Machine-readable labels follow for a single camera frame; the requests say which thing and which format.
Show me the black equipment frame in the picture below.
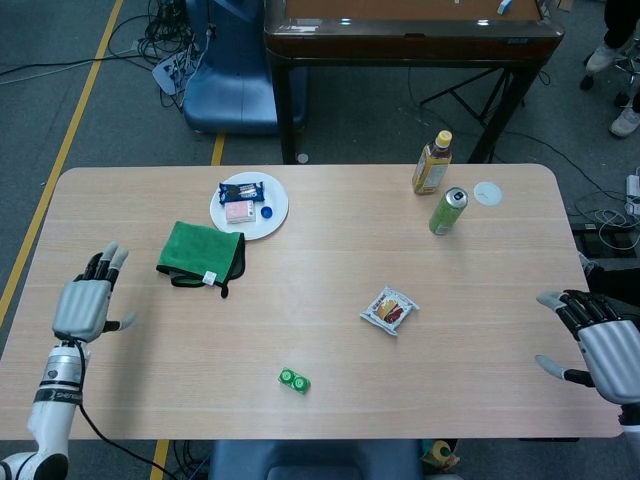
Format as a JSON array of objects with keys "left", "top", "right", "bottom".
[{"left": 572, "top": 219, "right": 640, "bottom": 314}]

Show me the white round plate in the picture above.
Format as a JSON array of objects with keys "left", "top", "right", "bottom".
[{"left": 209, "top": 171, "right": 291, "bottom": 243}]

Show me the green toy brick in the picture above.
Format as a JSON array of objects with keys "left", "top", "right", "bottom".
[{"left": 276, "top": 366, "right": 313, "bottom": 395}]

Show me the pink white small box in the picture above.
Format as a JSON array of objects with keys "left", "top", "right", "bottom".
[{"left": 224, "top": 200, "right": 257, "bottom": 225}]

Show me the white round grommet cover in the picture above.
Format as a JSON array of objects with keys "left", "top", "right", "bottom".
[{"left": 472, "top": 180, "right": 504, "bottom": 206}]

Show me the yellow capped tea bottle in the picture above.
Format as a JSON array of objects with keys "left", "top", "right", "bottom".
[{"left": 411, "top": 129, "right": 454, "bottom": 197}]

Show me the white power strip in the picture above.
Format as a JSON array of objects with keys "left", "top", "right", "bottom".
[{"left": 624, "top": 173, "right": 640, "bottom": 216}]

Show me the dark brown mahjong table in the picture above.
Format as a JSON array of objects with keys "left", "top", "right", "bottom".
[{"left": 263, "top": 0, "right": 566, "bottom": 165}]

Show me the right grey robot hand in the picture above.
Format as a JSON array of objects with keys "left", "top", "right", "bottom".
[{"left": 534, "top": 288, "right": 640, "bottom": 406}]

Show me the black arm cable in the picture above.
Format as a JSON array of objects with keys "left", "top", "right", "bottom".
[{"left": 73, "top": 338, "right": 174, "bottom": 480}]

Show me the green microfibre cloth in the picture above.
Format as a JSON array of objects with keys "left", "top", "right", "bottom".
[{"left": 155, "top": 220, "right": 248, "bottom": 300}]

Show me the blue cookie packet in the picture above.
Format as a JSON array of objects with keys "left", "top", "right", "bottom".
[{"left": 217, "top": 180, "right": 266, "bottom": 206}]

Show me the white printed bag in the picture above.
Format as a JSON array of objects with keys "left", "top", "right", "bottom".
[{"left": 151, "top": 51, "right": 195, "bottom": 95}]

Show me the black trouser leg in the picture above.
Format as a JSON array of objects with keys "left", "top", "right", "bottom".
[{"left": 601, "top": 0, "right": 640, "bottom": 52}]

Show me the blue machine base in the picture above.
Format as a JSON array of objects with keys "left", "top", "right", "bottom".
[{"left": 182, "top": 0, "right": 307, "bottom": 137}]

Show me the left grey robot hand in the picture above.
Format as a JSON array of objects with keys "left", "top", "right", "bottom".
[{"left": 51, "top": 240, "right": 139, "bottom": 344}]

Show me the burger print snack packet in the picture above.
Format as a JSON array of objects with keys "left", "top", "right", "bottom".
[{"left": 359, "top": 284, "right": 420, "bottom": 337}]

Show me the white sneaker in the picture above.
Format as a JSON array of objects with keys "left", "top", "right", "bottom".
[
  {"left": 585, "top": 41, "right": 622, "bottom": 75},
  {"left": 609, "top": 106, "right": 640, "bottom": 138}
]

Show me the green drink can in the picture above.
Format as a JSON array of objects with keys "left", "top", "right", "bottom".
[{"left": 428, "top": 186, "right": 470, "bottom": 237}]

